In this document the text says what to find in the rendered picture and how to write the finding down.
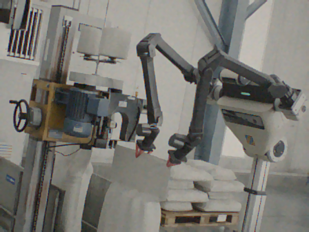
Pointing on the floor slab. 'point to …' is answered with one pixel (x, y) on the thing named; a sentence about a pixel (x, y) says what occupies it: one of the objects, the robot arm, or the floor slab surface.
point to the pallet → (202, 217)
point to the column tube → (29, 190)
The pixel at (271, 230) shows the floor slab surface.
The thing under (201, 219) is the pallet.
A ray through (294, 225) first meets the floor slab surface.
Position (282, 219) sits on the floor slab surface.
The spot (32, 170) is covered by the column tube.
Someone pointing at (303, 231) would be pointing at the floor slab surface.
